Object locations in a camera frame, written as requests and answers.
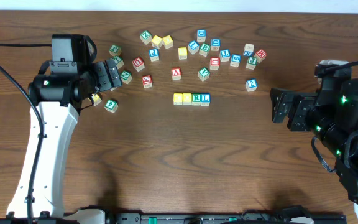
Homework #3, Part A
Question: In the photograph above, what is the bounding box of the red M block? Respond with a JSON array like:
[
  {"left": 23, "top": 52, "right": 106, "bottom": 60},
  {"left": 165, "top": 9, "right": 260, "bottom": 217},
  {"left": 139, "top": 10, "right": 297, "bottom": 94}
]
[{"left": 254, "top": 49, "right": 267, "bottom": 63}]

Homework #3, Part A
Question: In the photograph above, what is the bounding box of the green J block right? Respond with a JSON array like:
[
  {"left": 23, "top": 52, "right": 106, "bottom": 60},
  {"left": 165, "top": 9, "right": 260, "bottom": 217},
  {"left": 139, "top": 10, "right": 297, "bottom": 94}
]
[{"left": 246, "top": 57, "right": 257, "bottom": 70}]

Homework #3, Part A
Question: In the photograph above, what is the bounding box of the yellow C block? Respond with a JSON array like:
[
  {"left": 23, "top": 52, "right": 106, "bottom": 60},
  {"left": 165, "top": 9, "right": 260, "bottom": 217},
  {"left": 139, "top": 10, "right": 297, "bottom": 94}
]
[{"left": 173, "top": 93, "right": 183, "bottom": 106}]

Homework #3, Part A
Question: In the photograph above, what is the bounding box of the blue d block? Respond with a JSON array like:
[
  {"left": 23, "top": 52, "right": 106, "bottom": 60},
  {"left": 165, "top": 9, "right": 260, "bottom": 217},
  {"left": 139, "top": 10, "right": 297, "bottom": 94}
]
[
  {"left": 196, "top": 29, "right": 206, "bottom": 42},
  {"left": 211, "top": 39, "right": 221, "bottom": 52}
]

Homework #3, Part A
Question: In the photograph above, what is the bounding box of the blue X block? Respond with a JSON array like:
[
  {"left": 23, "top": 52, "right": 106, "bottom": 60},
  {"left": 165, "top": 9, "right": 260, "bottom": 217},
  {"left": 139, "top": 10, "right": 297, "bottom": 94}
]
[{"left": 243, "top": 43, "right": 254, "bottom": 57}]

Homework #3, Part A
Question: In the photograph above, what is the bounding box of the green R block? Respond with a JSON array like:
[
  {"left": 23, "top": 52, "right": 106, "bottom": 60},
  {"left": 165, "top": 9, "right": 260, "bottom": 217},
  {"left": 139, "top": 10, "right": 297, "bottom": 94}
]
[{"left": 191, "top": 93, "right": 201, "bottom": 106}]

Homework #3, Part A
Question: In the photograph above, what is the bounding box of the red A block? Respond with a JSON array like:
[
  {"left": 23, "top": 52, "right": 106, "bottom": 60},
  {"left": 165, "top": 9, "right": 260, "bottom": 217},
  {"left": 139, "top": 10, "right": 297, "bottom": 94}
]
[{"left": 171, "top": 67, "right": 181, "bottom": 80}]

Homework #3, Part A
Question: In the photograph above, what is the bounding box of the yellow O block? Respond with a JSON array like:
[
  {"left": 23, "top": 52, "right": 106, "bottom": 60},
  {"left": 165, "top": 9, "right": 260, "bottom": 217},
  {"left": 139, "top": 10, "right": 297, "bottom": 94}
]
[{"left": 182, "top": 93, "right": 192, "bottom": 105}]

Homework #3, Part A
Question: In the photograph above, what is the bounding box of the blue D block far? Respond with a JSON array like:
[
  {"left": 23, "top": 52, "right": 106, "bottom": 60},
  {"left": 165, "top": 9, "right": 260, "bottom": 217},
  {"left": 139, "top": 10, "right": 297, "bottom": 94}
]
[{"left": 196, "top": 29, "right": 206, "bottom": 42}]

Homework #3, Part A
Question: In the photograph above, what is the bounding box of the yellow block beside Z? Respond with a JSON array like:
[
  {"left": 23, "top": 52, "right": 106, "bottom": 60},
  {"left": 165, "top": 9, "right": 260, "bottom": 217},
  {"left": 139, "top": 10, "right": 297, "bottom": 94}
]
[{"left": 151, "top": 35, "right": 163, "bottom": 49}]

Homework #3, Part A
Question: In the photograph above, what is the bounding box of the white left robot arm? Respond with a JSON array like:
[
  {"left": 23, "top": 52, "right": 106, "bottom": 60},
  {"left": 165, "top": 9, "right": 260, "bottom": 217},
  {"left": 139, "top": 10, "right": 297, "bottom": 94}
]
[{"left": 0, "top": 34, "right": 122, "bottom": 223}]

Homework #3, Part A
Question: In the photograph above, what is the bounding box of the yellow S block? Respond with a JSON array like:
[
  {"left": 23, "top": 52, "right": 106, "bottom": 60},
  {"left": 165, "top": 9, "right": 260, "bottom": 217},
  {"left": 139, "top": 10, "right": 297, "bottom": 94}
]
[{"left": 178, "top": 47, "right": 188, "bottom": 60}]

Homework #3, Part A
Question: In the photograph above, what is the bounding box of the red E block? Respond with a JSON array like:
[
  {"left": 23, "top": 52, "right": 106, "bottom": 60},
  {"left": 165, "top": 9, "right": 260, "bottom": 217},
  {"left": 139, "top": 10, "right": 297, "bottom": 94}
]
[{"left": 142, "top": 75, "right": 153, "bottom": 88}]

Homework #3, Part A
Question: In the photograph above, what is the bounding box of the green 4 block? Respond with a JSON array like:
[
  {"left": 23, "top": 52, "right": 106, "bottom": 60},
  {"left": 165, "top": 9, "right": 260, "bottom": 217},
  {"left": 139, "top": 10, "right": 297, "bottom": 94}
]
[{"left": 104, "top": 100, "right": 118, "bottom": 113}]

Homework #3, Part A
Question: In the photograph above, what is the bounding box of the red U block left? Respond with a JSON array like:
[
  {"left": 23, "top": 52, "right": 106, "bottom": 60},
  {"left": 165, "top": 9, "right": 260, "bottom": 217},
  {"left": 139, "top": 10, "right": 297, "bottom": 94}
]
[{"left": 132, "top": 57, "right": 145, "bottom": 72}]

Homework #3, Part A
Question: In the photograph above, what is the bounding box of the blue 5 block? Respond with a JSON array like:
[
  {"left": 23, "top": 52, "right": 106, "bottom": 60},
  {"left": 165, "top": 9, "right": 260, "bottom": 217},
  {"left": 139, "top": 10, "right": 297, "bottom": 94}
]
[{"left": 230, "top": 54, "right": 241, "bottom": 67}]

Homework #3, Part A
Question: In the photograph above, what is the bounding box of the blue 2 block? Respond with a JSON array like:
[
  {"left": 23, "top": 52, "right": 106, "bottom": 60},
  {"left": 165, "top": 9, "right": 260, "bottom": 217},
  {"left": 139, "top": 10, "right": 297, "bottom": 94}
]
[{"left": 245, "top": 78, "right": 258, "bottom": 92}]

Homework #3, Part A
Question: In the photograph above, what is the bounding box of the red U block right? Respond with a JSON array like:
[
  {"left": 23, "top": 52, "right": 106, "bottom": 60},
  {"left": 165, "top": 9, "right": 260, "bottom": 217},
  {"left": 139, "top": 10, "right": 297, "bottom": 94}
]
[{"left": 209, "top": 57, "right": 220, "bottom": 70}]

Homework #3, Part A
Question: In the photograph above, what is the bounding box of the green j block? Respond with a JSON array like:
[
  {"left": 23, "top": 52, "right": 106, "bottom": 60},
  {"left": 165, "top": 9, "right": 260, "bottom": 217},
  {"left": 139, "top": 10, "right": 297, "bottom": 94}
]
[
  {"left": 246, "top": 57, "right": 257, "bottom": 70},
  {"left": 109, "top": 44, "right": 122, "bottom": 57}
]

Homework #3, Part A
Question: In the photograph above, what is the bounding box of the green V block right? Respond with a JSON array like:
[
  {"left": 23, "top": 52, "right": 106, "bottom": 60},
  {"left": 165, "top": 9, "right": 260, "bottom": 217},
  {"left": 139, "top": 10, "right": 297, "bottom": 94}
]
[{"left": 198, "top": 67, "right": 211, "bottom": 82}]

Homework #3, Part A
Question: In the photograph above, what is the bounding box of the green B block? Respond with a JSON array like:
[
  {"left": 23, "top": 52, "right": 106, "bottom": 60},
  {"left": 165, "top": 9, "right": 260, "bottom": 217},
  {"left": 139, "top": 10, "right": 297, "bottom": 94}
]
[{"left": 199, "top": 43, "right": 211, "bottom": 57}]

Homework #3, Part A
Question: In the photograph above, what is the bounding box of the green N block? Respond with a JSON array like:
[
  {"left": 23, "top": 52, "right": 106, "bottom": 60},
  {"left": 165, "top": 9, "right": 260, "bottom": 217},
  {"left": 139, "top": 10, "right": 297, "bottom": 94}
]
[{"left": 120, "top": 70, "right": 132, "bottom": 84}]

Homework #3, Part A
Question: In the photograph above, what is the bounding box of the green 7 block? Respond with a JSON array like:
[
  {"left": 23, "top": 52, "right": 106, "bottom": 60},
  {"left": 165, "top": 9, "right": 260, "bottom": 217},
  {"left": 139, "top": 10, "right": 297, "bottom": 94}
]
[{"left": 113, "top": 56, "right": 124, "bottom": 69}]

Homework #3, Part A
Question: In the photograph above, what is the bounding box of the green J block left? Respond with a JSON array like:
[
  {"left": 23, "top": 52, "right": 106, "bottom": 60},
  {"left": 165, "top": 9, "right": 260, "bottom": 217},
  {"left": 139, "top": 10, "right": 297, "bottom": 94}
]
[{"left": 109, "top": 44, "right": 122, "bottom": 57}]

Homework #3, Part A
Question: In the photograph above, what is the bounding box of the yellow U block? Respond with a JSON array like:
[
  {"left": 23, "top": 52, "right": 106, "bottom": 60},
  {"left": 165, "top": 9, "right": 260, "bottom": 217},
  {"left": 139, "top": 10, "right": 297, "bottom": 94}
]
[{"left": 162, "top": 35, "right": 173, "bottom": 49}]

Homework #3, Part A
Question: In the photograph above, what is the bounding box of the green Z block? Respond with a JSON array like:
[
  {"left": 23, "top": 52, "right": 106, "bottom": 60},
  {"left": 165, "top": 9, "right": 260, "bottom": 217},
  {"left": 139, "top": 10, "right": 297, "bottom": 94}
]
[{"left": 140, "top": 30, "right": 152, "bottom": 45}]

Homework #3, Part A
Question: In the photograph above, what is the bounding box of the blue P block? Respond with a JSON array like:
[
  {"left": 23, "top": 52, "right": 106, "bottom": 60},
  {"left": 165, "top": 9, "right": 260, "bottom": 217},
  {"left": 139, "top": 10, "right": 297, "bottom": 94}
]
[{"left": 149, "top": 48, "right": 159, "bottom": 62}]

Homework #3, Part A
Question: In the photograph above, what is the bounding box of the red u block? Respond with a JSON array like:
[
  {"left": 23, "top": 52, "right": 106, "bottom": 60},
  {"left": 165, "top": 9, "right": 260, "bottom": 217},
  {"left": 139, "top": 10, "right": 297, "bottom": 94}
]
[
  {"left": 132, "top": 57, "right": 145, "bottom": 72},
  {"left": 209, "top": 57, "right": 220, "bottom": 70}
]

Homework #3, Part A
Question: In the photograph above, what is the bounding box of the blue l block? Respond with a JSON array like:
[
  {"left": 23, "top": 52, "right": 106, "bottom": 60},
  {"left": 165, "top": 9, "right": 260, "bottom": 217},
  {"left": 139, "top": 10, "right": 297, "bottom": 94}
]
[
  {"left": 187, "top": 40, "right": 200, "bottom": 55},
  {"left": 201, "top": 93, "right": 211, "bottom": 106}
]

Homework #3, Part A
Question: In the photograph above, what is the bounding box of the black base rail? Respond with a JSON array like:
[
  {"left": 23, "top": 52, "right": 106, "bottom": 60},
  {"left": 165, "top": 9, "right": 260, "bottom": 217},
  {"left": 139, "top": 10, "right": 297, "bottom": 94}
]
[{"left": 114, "top": 205, "right": 347, "bottom": 224}]

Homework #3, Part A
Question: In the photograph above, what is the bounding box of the yellow G block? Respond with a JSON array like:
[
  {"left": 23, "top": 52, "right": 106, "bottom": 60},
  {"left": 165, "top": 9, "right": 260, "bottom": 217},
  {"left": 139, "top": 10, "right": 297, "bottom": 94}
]
[{"left": 92, "top": 93, "right": 102, "bottom": 106}]

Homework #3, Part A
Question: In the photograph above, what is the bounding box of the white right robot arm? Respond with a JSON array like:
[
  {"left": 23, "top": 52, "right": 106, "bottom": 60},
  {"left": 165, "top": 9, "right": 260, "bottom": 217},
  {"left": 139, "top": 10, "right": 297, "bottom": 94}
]
[{"left": 270, "top": 60, "right": 358, "bottom": 219}]

